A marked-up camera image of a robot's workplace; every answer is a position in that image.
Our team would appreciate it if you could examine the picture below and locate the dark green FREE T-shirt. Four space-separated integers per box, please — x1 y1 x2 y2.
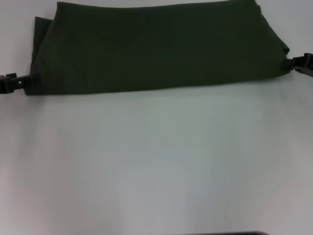
25 0 291 96

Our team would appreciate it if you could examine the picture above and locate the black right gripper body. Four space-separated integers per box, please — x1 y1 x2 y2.
292 52 313 78

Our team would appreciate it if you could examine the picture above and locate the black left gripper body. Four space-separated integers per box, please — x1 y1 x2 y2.
0 72 21 95

